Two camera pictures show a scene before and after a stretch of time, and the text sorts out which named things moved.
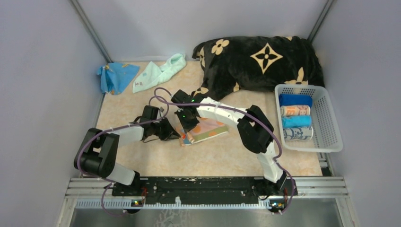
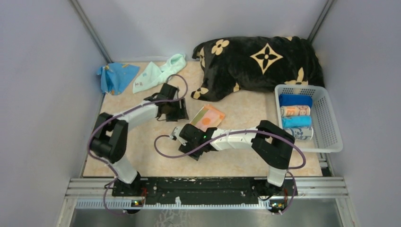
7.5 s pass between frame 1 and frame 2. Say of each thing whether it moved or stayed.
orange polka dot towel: moved
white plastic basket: stayed
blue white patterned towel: stayed
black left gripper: moved
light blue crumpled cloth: stayed
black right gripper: moved
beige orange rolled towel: stayed
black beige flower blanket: stayed
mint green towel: stayed
